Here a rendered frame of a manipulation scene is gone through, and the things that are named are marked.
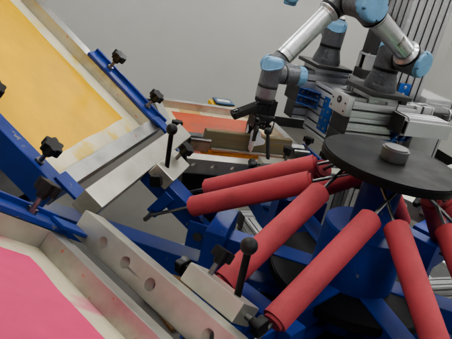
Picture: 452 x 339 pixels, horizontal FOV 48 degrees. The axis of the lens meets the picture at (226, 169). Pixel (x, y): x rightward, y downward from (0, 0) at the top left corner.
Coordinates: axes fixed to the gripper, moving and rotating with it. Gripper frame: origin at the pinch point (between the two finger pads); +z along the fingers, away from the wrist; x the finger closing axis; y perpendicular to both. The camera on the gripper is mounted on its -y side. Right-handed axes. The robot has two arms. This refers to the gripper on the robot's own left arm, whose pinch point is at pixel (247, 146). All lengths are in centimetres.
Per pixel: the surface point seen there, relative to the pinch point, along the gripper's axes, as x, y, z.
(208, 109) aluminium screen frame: 57, -1, 3
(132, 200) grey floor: 143, -15, 101
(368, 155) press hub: -84, -6, -31
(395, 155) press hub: -87, -2, -33
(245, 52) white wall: 368, 120, 21
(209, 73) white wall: 368, 85, 52
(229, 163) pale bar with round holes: -26.5, -15.4, -3.0
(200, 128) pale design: 30.5, -11.1, 5.3
